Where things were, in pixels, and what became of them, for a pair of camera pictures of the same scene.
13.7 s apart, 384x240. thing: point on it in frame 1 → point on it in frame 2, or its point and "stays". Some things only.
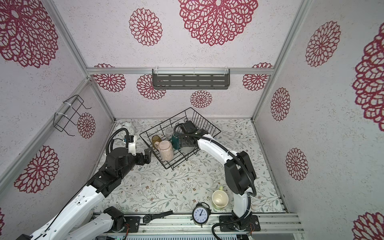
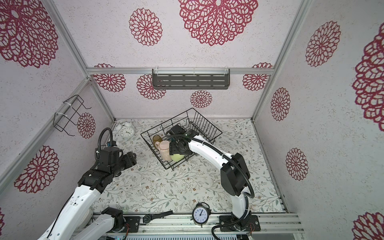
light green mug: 220,198 → 176,157
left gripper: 142,161 → 130,159
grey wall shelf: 191,78 stays
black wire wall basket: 72,106 stays
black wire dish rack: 159,138 stays
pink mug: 166,149 stays
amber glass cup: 155,138 stays
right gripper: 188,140 → 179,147
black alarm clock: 200,213 stays
